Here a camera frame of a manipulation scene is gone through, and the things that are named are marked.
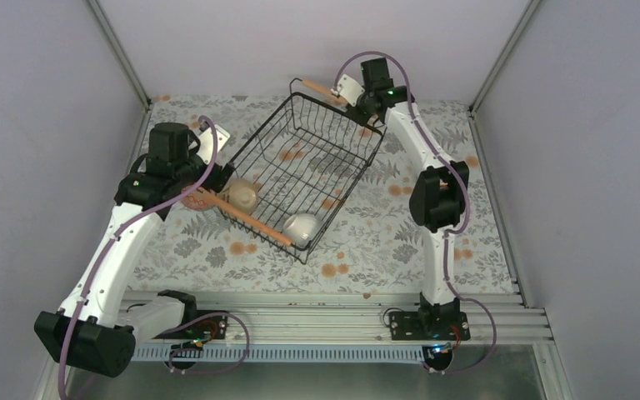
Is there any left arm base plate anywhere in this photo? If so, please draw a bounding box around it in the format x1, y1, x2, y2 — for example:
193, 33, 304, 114
154, 310, 228, 341

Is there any beige bowl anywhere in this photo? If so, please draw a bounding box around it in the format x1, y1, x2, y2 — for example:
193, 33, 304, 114
217, 177, 262, 214

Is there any black wire dish rack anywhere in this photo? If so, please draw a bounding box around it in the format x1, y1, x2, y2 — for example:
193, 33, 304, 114
222, 89, 385, 263

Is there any white bowl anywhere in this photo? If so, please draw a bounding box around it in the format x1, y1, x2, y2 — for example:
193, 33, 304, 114
282, 213, 321, 248

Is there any aluminium frame post right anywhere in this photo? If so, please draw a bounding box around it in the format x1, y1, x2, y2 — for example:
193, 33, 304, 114
468, 0, 542, 116

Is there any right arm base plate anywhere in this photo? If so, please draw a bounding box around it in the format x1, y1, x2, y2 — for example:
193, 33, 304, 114
382, 308, 472, 342

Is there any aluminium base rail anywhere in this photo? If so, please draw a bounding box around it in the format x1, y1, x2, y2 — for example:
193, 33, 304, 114
68, 293, 573, 399

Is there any aluminium frame post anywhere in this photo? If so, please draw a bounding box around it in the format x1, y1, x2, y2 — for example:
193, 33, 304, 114
84, 0, 152, 109
468, 0, 542, 116

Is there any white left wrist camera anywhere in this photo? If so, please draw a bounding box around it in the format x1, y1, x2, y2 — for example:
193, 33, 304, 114
197, 125, 230, 163

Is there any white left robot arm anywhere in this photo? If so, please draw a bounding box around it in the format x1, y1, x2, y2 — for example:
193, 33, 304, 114
34, 118, 233, 378

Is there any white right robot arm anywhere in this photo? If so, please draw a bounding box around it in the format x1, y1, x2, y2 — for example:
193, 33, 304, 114
332, 51, 471, 339

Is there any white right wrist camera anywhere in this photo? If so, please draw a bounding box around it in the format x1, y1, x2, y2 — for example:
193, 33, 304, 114
331, 74, 365, 107

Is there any floral patterned table mat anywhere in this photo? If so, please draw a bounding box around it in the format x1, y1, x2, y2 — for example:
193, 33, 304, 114
128, 100, 513, 294

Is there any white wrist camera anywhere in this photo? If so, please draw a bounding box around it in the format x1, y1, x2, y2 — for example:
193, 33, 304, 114
197, 125, 230, 163
331, 74, 365, 107

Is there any aluminium frame post left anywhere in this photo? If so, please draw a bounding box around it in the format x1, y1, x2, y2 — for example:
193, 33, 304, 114
84, 0, 152, 109

